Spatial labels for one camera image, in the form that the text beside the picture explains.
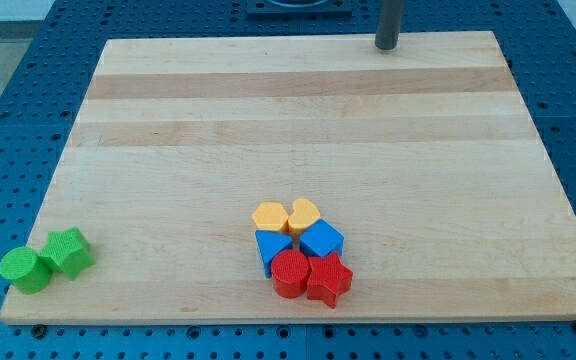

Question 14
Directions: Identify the blue cube block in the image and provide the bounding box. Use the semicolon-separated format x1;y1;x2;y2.
300;219;345;257

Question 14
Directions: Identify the yellow hexagon block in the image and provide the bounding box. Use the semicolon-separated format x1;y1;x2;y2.
252;202;289;233

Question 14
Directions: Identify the blue triangle block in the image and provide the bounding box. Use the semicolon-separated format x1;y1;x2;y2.
255;230;293;278

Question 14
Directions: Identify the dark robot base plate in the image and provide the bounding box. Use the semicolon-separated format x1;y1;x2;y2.
244;0;353;16

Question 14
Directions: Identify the red cylinder block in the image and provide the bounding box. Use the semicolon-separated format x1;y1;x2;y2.
271;249;310;299

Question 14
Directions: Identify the wooden board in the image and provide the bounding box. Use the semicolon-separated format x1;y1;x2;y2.
0;31;576;326

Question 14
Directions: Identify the yellow heart block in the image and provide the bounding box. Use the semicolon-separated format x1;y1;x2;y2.
288;198;321;236

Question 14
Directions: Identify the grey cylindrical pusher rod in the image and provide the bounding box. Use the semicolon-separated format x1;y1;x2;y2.
374;0;406;51

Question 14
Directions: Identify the green cylinder block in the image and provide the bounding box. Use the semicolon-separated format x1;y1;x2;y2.
0;247;53;295

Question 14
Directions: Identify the red star block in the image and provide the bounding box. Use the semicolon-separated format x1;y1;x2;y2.
306;251;354;309

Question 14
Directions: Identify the green star block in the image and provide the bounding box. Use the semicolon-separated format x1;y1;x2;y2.
38;227;96;281

